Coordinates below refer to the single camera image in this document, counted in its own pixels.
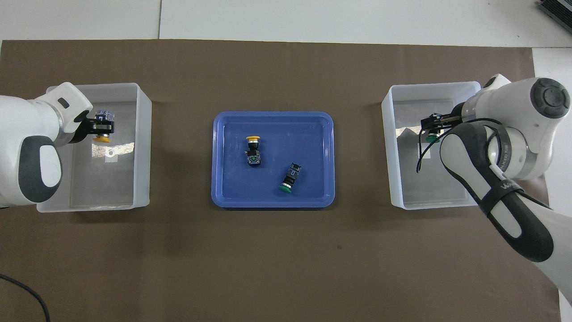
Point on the translucent white plastic box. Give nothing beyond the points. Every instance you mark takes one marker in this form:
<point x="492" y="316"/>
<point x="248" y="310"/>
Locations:
<point x="144" y="156"/>
<point x="393" y="179"/>

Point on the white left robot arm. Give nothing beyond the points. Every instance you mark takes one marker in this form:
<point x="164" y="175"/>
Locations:
<point x="18" y="125"/>

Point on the blue plastic tray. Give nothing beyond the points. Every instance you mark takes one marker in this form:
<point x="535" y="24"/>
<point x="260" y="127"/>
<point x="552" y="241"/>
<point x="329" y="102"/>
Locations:
<point x="268" y="129"/>

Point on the yellow push button switch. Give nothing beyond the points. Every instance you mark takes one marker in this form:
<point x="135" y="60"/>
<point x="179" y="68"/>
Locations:
<point x="253" y="156"/>
<point x="102" y="139"/>

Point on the small white label sticker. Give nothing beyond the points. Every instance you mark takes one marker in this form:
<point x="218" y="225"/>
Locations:
<point x="426" y="152"/>
<point x="111" y="156"/>

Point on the grey black electronic device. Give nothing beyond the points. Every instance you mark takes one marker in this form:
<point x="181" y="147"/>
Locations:
<point x="557" y="11"/>

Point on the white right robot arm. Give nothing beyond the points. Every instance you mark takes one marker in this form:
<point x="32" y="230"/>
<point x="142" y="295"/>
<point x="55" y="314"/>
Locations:
<point x="514" y="103"/>

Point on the brown paper table mat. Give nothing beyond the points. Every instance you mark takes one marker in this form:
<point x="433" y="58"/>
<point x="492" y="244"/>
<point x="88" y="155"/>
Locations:
<point x="286" y="268"/>

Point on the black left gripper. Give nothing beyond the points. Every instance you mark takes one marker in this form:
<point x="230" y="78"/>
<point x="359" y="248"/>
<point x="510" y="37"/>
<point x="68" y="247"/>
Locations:
<point x="82" y="132"/>

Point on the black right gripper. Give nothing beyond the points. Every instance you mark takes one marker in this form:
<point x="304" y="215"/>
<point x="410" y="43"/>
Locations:
<point x="458" y="115"/>

